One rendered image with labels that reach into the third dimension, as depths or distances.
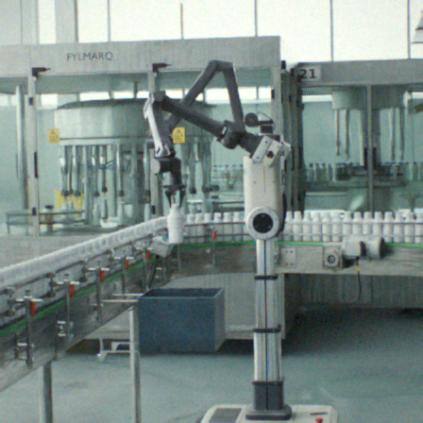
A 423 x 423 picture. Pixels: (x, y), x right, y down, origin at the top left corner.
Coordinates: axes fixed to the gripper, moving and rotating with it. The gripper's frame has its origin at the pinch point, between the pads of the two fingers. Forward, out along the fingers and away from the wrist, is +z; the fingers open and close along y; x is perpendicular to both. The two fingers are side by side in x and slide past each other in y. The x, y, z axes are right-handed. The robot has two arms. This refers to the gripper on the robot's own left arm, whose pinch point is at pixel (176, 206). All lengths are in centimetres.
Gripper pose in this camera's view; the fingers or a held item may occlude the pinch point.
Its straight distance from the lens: 474.9
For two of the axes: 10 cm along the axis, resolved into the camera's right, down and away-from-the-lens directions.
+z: 0.3, 10.0, 0.8
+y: 10.0, -0.2, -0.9
